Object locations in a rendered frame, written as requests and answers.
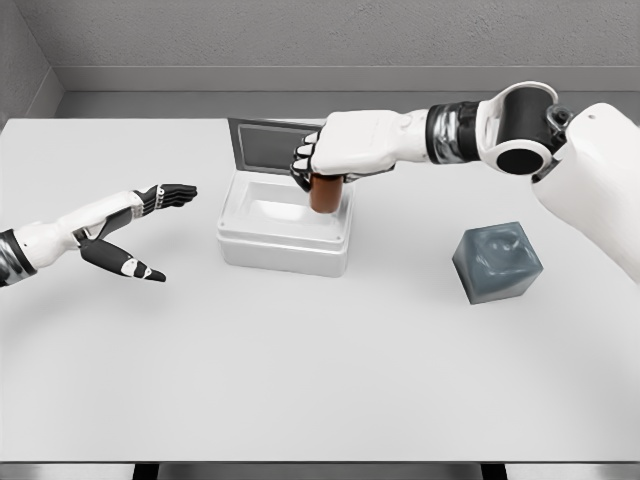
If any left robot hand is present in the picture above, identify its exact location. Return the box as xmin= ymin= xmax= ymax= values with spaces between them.
xmin=49 ymin=182 xmax=199 ymax=284

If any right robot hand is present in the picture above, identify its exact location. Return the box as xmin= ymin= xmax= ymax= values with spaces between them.
xmin=290 ymin=110 xmax=404 ymax=194

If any brown cylindrical bottle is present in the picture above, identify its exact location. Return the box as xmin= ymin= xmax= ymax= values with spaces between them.
xmin=309 ymin=172 xmax=345 ymax=215

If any grey box lid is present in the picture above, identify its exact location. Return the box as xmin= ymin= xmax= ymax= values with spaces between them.
xmin=227 ymin=117 xmax=325 ymax=177

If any white open storage box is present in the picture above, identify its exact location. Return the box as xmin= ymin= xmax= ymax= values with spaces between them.
xmin=216 ymin=173 xmax=358 ymax=279

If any dark grey cube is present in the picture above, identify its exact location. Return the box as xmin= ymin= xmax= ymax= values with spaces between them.
xmin=451 ymin=220 xmax=545 ymax=305

